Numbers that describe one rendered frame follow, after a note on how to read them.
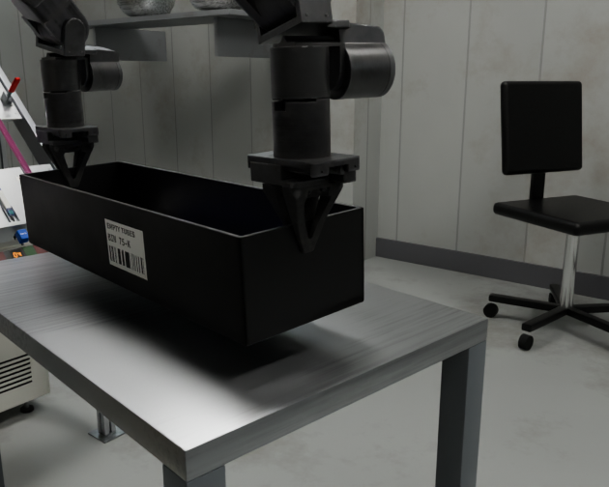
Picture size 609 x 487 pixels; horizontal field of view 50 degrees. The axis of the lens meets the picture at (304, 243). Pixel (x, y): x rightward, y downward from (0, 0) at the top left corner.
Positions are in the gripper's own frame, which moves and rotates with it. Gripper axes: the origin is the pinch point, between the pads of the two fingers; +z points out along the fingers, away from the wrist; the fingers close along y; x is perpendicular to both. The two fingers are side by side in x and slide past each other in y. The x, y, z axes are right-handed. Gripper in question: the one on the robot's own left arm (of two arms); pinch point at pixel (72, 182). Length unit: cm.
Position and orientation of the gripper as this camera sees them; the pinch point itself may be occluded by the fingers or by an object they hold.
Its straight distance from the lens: 114.8
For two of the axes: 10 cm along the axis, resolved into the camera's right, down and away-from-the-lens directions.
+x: -7.4, 1.9, -6.5
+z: 0.1, 9.6, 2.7
